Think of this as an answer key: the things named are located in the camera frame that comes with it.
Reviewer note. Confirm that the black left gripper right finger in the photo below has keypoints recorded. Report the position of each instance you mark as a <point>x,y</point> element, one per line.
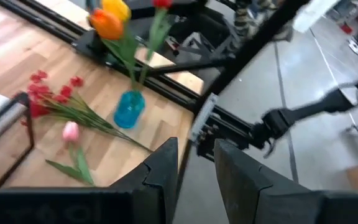
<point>250,199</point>

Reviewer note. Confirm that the pink artificial tulip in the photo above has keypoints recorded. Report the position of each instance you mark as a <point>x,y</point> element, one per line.
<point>71,132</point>

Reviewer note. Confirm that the grey metal table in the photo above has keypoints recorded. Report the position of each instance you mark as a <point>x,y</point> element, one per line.
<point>291,116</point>

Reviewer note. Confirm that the person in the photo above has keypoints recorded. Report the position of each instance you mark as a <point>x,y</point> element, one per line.
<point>247,18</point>

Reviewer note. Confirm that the blue glass vase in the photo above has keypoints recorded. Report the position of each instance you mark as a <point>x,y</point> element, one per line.
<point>129,110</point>

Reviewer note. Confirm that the wooden shelf with black frame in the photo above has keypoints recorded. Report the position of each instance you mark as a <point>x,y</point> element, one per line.
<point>2,146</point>

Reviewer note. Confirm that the silver metal bracket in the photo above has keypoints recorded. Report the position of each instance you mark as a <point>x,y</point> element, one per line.
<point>204,115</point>

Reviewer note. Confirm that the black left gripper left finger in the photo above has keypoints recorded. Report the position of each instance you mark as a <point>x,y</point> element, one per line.
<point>157,199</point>

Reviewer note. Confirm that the black metal table frame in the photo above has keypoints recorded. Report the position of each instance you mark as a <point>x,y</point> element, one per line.
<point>166,88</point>

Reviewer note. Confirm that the red artificial tulip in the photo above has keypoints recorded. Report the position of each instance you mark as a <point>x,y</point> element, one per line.
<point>158,28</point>

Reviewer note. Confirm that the red blossom flower sprig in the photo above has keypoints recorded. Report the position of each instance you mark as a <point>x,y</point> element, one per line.
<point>42,93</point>

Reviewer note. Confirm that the yellow artificial tulip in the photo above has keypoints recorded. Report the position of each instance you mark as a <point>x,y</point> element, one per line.
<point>117,7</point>

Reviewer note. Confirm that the orange artificial tulip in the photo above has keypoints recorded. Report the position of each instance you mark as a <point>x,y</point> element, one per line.
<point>106,25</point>

